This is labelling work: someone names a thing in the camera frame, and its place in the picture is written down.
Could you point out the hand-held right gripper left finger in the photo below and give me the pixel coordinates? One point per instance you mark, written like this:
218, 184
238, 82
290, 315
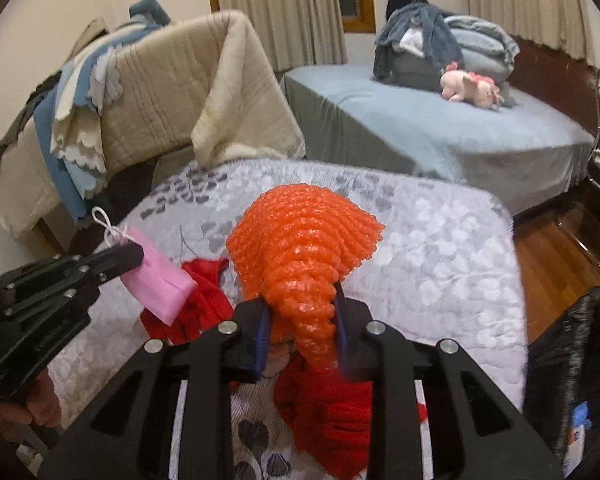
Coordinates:
261, 340

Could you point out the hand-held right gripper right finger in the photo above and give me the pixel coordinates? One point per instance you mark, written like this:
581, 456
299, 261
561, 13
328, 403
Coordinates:
341, 330

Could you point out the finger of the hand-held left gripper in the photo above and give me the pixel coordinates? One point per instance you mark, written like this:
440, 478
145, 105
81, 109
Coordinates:
75, 292
80, 260

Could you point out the pink face mask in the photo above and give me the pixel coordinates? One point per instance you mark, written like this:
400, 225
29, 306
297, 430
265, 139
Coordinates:
155, 280

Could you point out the orange foam net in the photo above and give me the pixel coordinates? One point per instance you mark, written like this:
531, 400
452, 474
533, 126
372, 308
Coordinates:
300, 240

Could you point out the bin with black liner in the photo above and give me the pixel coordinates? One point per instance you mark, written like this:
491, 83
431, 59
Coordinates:
570, 350

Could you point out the person's left hand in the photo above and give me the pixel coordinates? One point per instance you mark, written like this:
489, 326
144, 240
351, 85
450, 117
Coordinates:
37, 405

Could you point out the red knitted glove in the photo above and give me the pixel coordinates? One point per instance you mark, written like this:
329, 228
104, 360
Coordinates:
205, 305

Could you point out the red knitted garment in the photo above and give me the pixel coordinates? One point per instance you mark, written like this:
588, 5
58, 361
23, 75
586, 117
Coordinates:
325, 415

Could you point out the grey floral quilt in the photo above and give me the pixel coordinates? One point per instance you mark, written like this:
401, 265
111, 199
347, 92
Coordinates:
430, 260

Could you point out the blue white scalloped blanket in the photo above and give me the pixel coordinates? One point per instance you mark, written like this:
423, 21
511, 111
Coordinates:
65, 125

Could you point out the dark clothing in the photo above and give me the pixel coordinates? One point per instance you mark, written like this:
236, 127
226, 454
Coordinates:
25, 115

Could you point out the beige quilt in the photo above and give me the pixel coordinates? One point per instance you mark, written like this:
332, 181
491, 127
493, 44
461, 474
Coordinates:
180, 90

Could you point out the bed with blue sheet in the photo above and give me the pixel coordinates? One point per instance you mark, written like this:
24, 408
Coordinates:
430, 130

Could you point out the pink plush pig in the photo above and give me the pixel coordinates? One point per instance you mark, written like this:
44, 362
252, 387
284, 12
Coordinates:
467, 85

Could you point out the folded light blue duvets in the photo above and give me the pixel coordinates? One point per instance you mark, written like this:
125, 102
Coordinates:
485, 45

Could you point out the dark wooden headboard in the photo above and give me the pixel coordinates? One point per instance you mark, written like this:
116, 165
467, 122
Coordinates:
555, 67

